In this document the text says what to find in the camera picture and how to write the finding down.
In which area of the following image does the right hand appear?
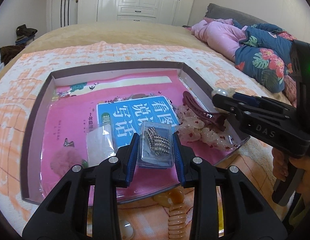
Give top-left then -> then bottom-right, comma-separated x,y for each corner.
272,148 -> 310,206

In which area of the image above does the white glossy wardrobe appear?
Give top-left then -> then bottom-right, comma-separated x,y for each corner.
77,0 -> 194,27

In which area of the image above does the blue floral quilt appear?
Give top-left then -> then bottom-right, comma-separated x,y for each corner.
235,23 -> 296,93

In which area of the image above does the white door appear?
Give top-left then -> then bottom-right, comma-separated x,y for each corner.
46,0 -> 78,32

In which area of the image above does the clear box of earrings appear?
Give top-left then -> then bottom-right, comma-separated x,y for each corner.
137,121 -> 175,169

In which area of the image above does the tan bed cover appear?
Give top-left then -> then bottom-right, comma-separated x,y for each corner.
0,22 -> 291,106

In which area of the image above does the clear plastic bag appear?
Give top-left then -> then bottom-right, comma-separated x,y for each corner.
86,124 -> 116,167

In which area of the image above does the pink folded quilt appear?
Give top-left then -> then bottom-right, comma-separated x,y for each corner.
190,17 -> 246,62

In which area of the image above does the maroon hair clip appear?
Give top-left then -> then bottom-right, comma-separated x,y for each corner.
183,91 -> 228,132

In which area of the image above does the pink children's book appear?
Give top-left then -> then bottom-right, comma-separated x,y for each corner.
39,70 -> 236,203

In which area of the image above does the grey headboard cushion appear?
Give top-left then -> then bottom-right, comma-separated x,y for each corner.
205,3 -> 267,26

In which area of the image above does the pile of dark clothes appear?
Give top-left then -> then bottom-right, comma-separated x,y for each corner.
0,24 -> 37,66

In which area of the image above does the pink speckled scrunchie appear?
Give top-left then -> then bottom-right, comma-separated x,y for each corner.
176,105 -> 238,151

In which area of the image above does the peach spiral hair tie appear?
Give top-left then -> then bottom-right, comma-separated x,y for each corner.
152,188 -> 188,240

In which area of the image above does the orange plaid towel blanket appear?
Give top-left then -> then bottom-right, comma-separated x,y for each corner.
0,41 -> 291,239

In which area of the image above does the brown shallow cardboard tray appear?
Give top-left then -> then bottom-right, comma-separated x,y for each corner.
19,60 -> 251,205

